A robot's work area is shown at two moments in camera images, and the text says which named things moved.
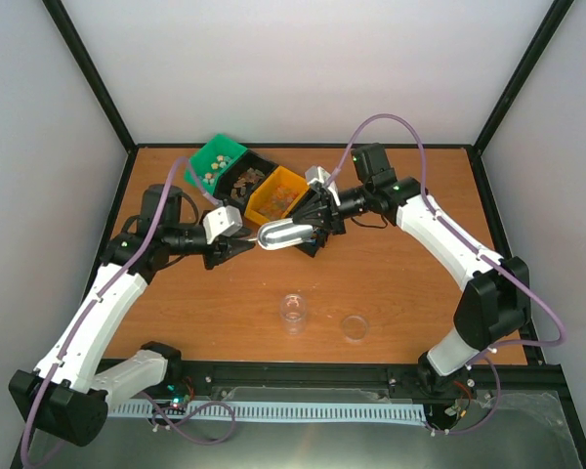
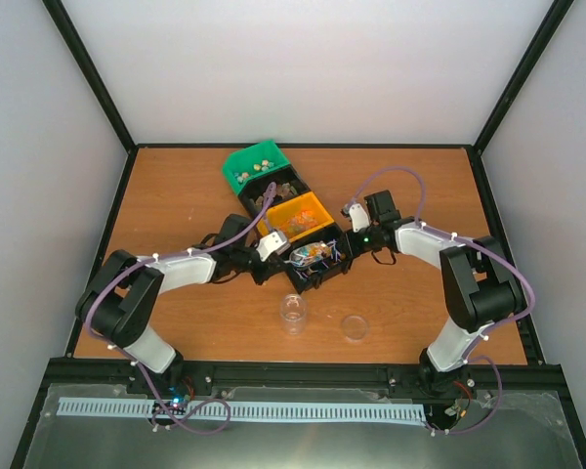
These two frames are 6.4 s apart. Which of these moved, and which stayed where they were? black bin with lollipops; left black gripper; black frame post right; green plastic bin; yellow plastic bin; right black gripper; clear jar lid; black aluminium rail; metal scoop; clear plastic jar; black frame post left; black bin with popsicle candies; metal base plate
Moved: metal scoop; left black gripper; black bin with popsicle candies; black bin with lollipops; green plastic bin; right black gripper; yellow plastic bin
Stayed: black frame post left; clear jar lid; black frame post right; black aluminium rail; clear plastic jar; metal base plate
